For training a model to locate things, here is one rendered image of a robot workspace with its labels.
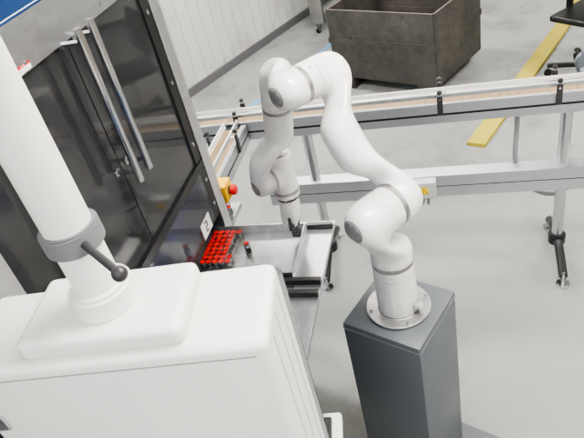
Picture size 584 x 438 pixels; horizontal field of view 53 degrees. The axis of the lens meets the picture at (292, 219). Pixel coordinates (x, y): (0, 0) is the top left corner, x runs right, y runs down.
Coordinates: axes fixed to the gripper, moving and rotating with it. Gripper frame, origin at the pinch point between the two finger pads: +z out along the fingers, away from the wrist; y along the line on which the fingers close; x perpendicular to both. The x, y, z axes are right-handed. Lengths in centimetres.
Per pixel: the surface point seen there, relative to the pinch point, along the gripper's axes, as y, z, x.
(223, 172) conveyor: -42, 1, -40
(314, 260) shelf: 10.5, 4.3, 7.2
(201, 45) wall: -356, 58, -171
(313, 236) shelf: -1.9, 4.4, 4.8
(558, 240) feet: -84, 79, 102
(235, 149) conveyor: -60, 1, -40
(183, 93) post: -9, -51, -29
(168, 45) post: -9, -67, -29
